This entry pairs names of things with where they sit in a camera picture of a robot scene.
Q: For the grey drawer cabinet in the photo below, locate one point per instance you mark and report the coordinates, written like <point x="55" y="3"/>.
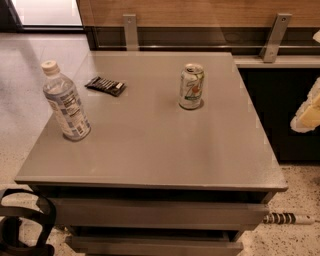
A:
<point x="144" y="146"/>

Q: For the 7up soda can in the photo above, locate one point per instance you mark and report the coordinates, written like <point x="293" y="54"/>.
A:
<point x="191" y="86"/>

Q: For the clear plastic water bottle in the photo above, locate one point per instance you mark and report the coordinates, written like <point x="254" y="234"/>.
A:
<point x="62" y="95"/>

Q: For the black snack wrapper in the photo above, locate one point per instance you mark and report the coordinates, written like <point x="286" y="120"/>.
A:
<point x="104" y="85"/>

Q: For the grey drawer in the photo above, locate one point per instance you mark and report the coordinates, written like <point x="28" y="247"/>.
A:
<point x="158" y="214"/>
<point x="111" y="246"/>

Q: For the grey side ledge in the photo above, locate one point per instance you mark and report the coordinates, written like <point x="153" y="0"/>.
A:
<point x="282" y="61"/>

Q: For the right metal wall bracket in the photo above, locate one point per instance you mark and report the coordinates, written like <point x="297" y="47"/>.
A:
<point x="270" y="50"/>

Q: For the striped white cylinder on floor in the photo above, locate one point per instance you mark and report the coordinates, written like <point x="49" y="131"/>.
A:
<point x="288" y="218"/>

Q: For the lower grey drawer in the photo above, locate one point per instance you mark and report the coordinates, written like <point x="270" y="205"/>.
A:
<point x="111" y="246"/>

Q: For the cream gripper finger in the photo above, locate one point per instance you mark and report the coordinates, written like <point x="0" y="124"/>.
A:
<point x="307" y="117"/>

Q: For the wooden wall panel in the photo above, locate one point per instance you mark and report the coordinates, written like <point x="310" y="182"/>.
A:
<point x="199" y="13"/>

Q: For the left metal wall bracket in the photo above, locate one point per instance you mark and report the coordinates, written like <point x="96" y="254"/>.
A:
<point x="131" y="32"/>

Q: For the metal wall bracket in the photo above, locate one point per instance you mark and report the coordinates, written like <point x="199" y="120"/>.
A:
<point x="131" y="32"/>
<point x="270" y="50"/>

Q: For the upper grey drawer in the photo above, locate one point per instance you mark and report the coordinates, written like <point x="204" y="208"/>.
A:
<point x="158" y="214"/>

